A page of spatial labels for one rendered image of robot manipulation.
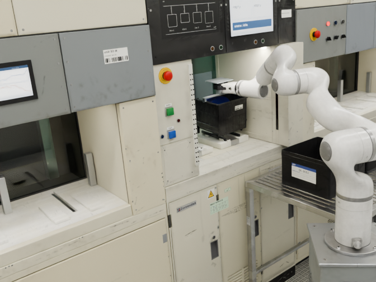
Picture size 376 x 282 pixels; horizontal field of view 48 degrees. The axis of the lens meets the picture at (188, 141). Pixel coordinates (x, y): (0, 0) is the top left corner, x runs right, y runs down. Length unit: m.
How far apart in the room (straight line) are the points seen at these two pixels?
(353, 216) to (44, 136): 1.34
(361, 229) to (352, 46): 1.40
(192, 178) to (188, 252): 0.36
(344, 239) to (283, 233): 0.98
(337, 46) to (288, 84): 0.95
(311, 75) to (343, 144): 0.40
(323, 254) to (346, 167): 0.33
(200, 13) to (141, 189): 0.78
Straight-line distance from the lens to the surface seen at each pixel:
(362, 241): 1.59
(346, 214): 1.54
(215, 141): 2.29
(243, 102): 2.32
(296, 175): 2.02
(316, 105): 1.58
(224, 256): 2.22
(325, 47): 2.48
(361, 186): 1.49
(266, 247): 2.45
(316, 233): 1.69
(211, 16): 1.87
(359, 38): 2.76
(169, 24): 1.73
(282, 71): 1.68
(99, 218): 1.71
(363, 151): 1.45
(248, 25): 2.02
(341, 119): 1.55
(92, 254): 1.75
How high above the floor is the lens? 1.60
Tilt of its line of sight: 17 degrees down
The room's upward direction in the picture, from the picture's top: 5 degrees counter-clockwise
